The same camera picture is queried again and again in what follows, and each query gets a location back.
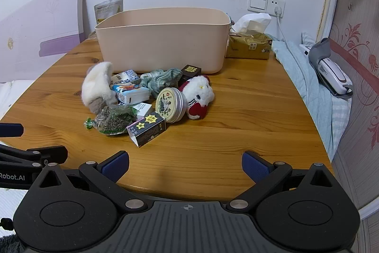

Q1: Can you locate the black box with yellow stars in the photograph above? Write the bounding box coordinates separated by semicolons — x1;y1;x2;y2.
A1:
126;114;167;148

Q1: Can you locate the floral bed headboard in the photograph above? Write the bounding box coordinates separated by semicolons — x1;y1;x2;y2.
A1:
317;0;379;213

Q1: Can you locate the small white box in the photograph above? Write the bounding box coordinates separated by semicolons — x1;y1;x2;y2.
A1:
130;102;155;119

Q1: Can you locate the round metal tin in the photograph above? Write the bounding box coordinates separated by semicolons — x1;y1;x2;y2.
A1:
155;87;188;123

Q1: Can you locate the green dried herb bag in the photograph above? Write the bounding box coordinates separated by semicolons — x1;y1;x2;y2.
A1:
83;105;138;137

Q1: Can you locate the white cat plush toy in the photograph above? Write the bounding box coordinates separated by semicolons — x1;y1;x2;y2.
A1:
81;61;119;115

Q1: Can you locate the red white plush toy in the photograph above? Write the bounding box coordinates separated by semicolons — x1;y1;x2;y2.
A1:
178;74;215;120

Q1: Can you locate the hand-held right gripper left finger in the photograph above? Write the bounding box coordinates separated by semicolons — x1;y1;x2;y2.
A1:
29;151;149;211

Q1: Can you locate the green plaid cloth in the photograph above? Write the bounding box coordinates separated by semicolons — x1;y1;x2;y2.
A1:
139;68;183;100

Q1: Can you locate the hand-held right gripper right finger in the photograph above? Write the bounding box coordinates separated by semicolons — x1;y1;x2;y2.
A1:
228;151;344;211

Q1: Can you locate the golden tissue box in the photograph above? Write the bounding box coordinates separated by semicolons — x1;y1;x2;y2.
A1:
226;32;273;60

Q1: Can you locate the white power cable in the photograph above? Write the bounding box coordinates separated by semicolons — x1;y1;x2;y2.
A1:
274;5;311;101

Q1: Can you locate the white wall switch socket panel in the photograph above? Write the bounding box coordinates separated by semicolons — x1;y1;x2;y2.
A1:
247;0;286;19

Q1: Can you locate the banana chips bag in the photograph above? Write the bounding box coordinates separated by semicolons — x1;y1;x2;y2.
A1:
94;0;124;32

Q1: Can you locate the white bedsheet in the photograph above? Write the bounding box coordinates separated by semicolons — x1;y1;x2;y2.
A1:
0;79;36;120

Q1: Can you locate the pink plastic storage bin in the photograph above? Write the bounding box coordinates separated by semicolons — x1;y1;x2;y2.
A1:
95;8;232;75

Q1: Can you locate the white power strip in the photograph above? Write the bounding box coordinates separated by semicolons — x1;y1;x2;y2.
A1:
299;44;314;58

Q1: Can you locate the blue white patterned packet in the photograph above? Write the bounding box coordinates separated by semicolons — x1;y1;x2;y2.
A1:
111;69;141;85

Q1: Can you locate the dark fuzzy cloth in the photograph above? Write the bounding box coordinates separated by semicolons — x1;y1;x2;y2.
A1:
0;235;25;253

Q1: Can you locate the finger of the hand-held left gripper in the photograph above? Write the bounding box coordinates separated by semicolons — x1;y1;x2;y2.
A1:
0;144;69;168
0;123;24;138

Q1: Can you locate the pile of clutter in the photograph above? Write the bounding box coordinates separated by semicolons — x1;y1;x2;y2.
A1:
271;32;353;163

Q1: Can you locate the dark brown small box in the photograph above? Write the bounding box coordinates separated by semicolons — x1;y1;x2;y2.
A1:
178;64;203;87

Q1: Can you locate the white tissue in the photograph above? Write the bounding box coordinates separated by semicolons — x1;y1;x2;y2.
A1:
230;13;272;35

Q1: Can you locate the white blood pressure monitor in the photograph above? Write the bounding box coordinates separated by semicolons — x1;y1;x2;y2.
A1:
318;57;355;95

